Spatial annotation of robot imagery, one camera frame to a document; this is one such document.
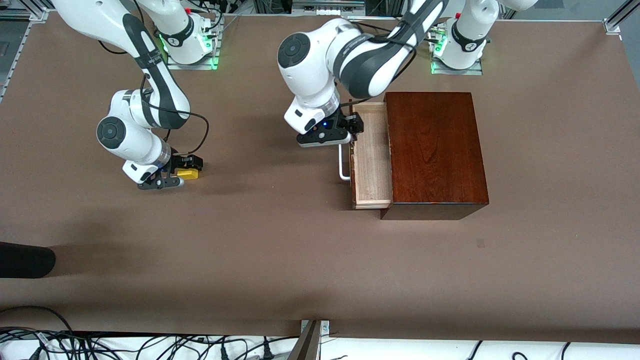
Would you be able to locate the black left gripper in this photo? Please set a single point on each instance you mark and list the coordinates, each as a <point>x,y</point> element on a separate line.
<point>342,121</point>

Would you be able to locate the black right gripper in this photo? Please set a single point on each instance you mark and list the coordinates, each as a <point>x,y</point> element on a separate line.
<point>178,162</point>

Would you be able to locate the yellow wooden cube block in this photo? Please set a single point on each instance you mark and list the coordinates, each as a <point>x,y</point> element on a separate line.
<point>189,175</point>

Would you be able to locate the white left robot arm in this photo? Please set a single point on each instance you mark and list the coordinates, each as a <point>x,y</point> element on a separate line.
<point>310,80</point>

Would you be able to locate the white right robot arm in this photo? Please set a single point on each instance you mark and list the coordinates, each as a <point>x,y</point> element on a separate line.
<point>145,147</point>

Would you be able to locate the dark brown wooden cabinet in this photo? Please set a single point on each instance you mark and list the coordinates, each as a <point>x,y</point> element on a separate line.
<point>435,145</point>

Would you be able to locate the brown table cover sheet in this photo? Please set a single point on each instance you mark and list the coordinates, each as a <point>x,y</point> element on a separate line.
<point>250,250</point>

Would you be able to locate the silver metal box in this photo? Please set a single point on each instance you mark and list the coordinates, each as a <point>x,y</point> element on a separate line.
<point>327,7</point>

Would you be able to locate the black ribbed cylinder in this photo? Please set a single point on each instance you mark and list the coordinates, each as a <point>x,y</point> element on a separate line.
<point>25,260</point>

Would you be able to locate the grey metal pole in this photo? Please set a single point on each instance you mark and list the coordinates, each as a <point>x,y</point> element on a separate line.
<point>306,345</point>

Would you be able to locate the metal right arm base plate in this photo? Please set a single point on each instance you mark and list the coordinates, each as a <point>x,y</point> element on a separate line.
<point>192,66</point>

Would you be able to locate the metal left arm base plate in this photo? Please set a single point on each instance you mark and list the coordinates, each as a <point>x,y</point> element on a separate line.
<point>457,72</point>

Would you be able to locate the silver corner bracket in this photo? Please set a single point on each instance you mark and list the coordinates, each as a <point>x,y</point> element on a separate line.
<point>325,327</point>

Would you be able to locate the aluminium frame rail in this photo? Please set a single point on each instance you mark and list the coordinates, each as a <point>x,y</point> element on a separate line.
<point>15,50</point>
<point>620,15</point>

